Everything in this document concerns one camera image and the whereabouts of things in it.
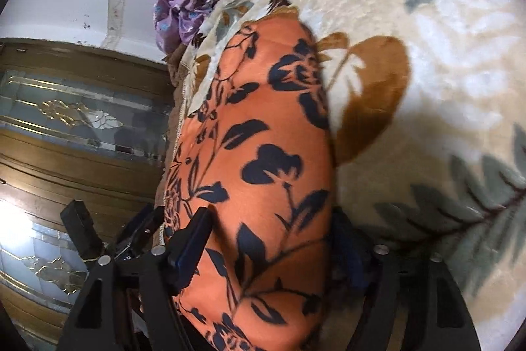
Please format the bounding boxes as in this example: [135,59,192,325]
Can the cream leaf-print plush blanket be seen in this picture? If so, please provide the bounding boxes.
[162,0,526,351]

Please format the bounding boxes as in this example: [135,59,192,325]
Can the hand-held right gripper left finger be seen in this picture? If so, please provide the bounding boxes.
[58,207,214,351]

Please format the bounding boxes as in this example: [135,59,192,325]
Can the orange black floral garment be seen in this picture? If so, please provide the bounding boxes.
[162,12,343,351]

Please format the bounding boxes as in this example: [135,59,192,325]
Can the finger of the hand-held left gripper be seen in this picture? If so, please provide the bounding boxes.
[115,204,166,259]
[60,200,105,260]

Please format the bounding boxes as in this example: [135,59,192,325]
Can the purple floral cloth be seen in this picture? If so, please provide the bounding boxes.
[153,0,242,54]

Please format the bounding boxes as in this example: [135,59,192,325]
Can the wooden door with glass panels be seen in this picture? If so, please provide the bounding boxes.
[0,38,178,351]

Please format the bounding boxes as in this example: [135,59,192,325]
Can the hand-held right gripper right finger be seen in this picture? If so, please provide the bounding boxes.
[329,209,482,351]

